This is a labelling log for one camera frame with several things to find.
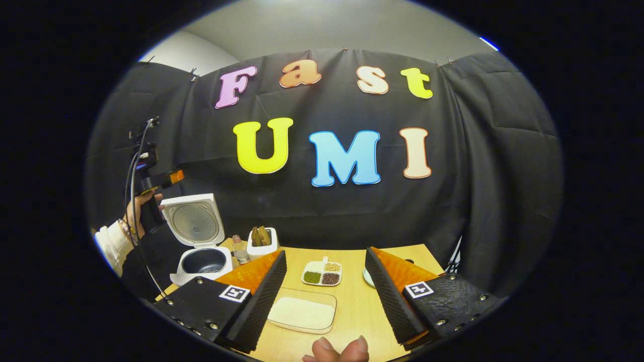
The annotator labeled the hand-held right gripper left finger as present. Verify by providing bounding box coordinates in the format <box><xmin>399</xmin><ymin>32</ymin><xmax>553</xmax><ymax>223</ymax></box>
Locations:
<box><xmin>153</xmin><ymin>250</ymin><xmax>287</xmax><ymax>353</ymax></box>

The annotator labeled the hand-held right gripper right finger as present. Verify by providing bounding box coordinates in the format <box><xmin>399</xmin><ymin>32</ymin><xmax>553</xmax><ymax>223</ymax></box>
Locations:
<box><xmin>365</xmin><ymin>246</ymin><xmax>504</xmax><ymax>352</ymax></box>

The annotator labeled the clear plastic rice container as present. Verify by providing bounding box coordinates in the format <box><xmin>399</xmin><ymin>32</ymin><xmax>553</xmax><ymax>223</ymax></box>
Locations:
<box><xmin>267</xmin><ymin>288</ymin><xmax>338</xmax><ymax>335</ymax></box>

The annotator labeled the white rice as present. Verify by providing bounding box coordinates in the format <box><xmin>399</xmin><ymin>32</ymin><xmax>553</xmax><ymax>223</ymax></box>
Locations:
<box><xmin>269</xmin><ymin>297</ymin><xmax>335</xmax><ymax>330</ymax></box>

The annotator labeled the white rice cooker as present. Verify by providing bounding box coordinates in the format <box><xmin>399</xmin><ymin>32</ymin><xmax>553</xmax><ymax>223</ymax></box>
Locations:
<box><xmin>160</xmin><ymin>194</ymin><xmax>233</xmax><ymax>286</ymax></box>

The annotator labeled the clear water bottle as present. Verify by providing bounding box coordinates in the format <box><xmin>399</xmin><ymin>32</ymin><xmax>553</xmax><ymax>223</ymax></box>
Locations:
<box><xmin>231</xmin><ymin>235</ymin><xmax>251</xmax><ymax>265</ymax></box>

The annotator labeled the white toaster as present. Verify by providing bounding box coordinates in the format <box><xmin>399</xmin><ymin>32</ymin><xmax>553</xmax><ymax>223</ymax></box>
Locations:
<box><xmin>247</xmin><ymin>227</ymin><xmax>279</xmax><ymax>260</ymax></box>

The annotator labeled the white divided dish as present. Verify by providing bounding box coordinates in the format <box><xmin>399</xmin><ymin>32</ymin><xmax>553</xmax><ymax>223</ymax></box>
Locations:
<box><xmin>301</xmin><ymin>257</ymin><xmax>343</xmax><ymax>287</ymax></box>

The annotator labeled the white metal stand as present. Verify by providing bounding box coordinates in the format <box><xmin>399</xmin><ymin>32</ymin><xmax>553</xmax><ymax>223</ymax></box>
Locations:
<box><xmin>445</xmin><ymin>236</ymin><xmax>463</xmax><ymax>275</ymax></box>

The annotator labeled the black backdrop cloth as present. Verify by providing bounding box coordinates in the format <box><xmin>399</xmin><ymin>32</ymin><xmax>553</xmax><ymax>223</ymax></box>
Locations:
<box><xmin>86</xmin><ymin>49</ymin><xmax>563</xmax><ymax>302</ymax></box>

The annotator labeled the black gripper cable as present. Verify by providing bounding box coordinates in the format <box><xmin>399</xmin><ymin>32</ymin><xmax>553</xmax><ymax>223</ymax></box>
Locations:
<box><xmin>123</xmin><ymin>118</ymin><xmax>169</xmax><ymax>300</ymax></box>

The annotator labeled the beaded bracelet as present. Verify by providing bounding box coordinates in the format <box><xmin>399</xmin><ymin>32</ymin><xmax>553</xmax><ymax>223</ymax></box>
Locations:
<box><xmin>118</xmin><ymin>218</ymin><xmax>137</xmax><ymax>247</ymax></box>

